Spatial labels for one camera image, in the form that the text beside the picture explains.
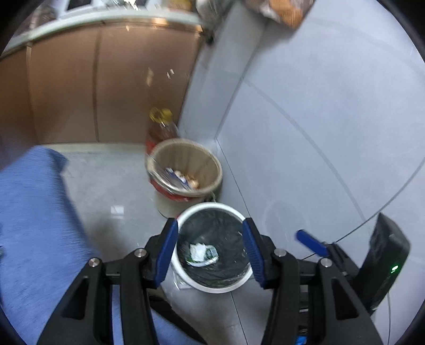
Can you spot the blue fluffy blanket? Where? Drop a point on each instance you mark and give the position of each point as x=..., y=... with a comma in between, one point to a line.
x=36, y=215

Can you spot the cooking oil bottle yellow cap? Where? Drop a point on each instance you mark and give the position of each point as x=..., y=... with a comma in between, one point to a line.
x=162, y=127

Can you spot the pale brown scraps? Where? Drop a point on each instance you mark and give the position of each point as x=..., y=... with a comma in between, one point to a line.
x=192, y=180

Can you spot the white round bin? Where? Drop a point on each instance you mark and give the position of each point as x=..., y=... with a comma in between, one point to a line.
x=199, y=207

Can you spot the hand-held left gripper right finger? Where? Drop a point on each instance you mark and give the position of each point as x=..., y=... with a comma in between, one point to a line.
x=252, y=248

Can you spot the orange patterned apron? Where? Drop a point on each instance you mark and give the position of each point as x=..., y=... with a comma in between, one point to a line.
x=285, y=11

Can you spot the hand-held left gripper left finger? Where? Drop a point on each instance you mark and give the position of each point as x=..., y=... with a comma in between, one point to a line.
x=167, y=248

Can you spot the blue white wrapper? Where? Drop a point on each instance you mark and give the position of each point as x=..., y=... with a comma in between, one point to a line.
x=176, y=175

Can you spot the white green crumpled wrapper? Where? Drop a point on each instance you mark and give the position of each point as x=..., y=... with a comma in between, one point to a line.
x=201, y=253

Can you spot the black power plug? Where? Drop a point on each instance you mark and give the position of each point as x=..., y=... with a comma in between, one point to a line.
x=210, y=39

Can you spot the black bin liner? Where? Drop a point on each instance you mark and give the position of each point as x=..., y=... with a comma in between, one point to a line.
x=215, y=225

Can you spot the beige bucket with red label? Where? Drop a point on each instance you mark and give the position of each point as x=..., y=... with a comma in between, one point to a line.
x=199, y=159

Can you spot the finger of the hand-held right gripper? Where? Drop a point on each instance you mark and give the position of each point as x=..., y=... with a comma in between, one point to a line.
x=310, y=242

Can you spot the narrow brown glossy cabinet door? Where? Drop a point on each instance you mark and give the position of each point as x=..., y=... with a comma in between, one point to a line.
x=13, y=99

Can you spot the white kitchen countertop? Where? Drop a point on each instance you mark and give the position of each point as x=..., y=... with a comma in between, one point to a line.
x=99, y=17

